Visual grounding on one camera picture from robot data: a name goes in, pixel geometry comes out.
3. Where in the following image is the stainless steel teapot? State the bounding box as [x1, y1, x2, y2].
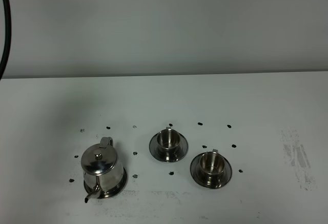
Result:
[81, 137, 124, 191]

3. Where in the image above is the left stainless steel teacup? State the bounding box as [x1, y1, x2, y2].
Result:
[156, 127, 180, 157]

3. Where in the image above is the stainless steel teacup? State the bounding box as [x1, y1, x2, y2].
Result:
[199, 149, 225, 179]
[156, 127, 180, 157]

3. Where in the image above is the right stainless steel teacup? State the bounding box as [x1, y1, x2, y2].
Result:
[199, 149, 225, 179]

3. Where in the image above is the steel teapot saucer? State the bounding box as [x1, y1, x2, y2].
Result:
[84, 169, 127, 203]

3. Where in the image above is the left steel cup saucer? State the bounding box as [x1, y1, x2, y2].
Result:
[149, 127, 189, 162]

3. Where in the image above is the steel cup saucer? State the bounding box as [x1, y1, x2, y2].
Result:
[149, 127, 189, 162]
[190, 150, 232, 189]

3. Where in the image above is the right steel cup saucer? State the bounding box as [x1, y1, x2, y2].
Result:
[190, 150, 232, 189]

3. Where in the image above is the black left camera cable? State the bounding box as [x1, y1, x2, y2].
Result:
[0, 0, 12, 81]

